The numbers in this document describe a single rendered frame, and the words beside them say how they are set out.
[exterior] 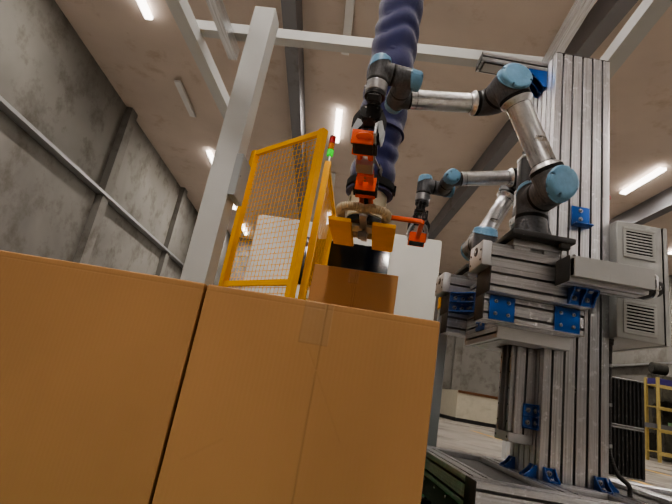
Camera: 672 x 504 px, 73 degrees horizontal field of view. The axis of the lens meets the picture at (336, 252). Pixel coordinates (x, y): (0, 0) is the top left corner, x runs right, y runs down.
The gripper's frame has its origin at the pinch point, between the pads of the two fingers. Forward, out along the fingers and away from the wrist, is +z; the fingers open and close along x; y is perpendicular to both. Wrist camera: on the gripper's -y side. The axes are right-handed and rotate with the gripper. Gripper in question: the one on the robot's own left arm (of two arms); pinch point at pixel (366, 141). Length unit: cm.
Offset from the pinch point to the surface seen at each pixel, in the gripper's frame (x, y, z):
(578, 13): -113, 127, -189
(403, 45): -4, 51, -85
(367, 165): -0.7, 10.7, 3.0
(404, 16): -2, 49, -100
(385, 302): -13, 73, 39
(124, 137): 616, 705, -359
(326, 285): 15, 72, 35
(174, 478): 13, -61, 96
